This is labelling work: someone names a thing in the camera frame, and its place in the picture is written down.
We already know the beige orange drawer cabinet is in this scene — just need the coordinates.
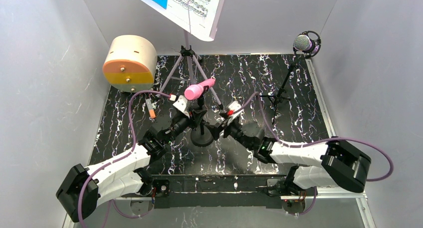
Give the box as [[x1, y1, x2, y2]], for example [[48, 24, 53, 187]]
[[102, 35, 158, 93]]

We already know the purple tripod music stand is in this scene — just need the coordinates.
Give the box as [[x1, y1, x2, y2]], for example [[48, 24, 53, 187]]
[[159, 30, 208, 92]]

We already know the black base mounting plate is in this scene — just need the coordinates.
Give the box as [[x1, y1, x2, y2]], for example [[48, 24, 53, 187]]
[[145, 174, 318, 210]]

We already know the white sheet music book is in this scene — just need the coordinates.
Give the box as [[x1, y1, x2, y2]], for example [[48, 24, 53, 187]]
[[140, 0, 225, 42]]

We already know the black tripod microphone stand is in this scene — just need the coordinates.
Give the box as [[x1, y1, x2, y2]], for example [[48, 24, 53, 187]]
[[259, 55, 298, 124]]

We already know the aluminium frame rail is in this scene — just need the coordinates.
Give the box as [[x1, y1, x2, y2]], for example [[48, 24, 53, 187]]
[[305, 59, 376, 228]]

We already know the black round-base desktop mic stand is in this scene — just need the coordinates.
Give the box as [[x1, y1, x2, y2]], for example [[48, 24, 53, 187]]
[[191, 95, 214, 147]]

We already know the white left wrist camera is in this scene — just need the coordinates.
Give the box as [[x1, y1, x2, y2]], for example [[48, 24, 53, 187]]
[[173, 95, 191, 117]]

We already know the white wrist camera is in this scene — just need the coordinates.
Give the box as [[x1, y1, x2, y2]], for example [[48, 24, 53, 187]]
[[219, 101, 243, 125], [173, 95, 191, 117]]

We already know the pink microphone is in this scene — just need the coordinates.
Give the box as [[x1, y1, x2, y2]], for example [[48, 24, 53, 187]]
[[184, 78, 215, 100]]

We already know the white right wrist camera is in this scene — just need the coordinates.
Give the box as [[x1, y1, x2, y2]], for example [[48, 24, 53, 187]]
[[219, 101, 243, 125]]

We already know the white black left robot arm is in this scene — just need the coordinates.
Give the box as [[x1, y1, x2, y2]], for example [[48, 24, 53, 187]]
[[55, 109, 207, 223]]

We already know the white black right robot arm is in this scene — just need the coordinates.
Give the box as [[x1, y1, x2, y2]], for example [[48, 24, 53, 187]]
[[205, 120, 371, 195]]

